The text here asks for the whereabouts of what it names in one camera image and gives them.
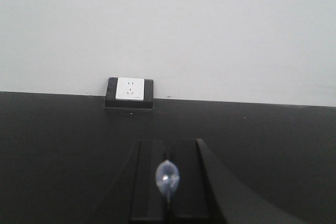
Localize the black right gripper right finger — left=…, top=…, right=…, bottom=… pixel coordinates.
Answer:
left=169, top=139, right=297, bottom=223

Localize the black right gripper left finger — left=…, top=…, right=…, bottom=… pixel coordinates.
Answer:
left=92, top=140, right=166, bottom=223

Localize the black socket mounting box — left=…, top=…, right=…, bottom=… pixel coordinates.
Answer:
left=104, top=77, right=154, bottom=110

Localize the white wall power socket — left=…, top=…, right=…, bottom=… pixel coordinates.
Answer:
left=115, top=77, right=144, bottom=101

